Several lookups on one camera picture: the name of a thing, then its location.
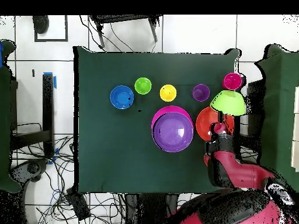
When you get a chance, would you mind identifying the pink cup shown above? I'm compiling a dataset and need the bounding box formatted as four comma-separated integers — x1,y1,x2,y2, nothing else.
222,72,244,91

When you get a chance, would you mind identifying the green cloth side table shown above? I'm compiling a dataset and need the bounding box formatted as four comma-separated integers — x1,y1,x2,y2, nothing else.
0,39,23,194
253,43,299,187

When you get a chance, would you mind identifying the yellow cup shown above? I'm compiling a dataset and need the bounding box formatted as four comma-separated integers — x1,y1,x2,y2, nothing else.
159,84,178,103

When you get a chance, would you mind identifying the purple bowl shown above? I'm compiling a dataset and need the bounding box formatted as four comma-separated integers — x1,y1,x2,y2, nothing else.
152,112,194,153

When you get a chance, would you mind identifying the black power box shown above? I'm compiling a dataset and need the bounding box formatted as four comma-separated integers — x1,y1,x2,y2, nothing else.
65,187,91,221

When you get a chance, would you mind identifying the tangle of cables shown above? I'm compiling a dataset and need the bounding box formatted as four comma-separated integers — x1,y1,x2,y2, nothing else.
10,122,131,224

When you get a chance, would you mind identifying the blue tape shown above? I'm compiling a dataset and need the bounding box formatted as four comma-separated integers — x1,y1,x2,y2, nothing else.
43,71,57,89

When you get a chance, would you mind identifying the dark green tablecloth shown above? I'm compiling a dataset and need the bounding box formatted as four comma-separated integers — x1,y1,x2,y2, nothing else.
72,45,241,195

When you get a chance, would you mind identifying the green cup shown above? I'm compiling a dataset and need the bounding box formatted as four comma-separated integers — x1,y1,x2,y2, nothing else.
134,77,152,95

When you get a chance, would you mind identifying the large pink bowl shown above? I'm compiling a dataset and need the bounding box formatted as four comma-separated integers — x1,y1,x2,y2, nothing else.
151,105,194,130

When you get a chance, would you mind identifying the purple cup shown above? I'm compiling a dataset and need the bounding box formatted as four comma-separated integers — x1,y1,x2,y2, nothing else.
192,83,210,102

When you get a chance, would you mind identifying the black stool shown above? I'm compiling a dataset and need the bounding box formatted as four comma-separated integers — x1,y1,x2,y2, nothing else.
89,15,162,49

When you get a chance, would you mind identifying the large orange bowl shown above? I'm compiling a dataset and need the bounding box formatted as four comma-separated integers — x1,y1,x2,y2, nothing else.
195,106,235,142

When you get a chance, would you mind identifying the black metal post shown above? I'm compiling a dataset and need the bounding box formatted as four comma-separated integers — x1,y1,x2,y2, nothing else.
233,115,242,159

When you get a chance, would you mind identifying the black metal frame beam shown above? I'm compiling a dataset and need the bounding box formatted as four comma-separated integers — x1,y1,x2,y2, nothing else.
10,73,55,158

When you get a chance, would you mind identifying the blue bowl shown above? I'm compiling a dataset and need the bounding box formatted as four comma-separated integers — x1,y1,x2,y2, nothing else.
110,85,135,110

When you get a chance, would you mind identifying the green bowl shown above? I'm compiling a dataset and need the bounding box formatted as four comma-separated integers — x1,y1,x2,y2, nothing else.
209,90,247,116

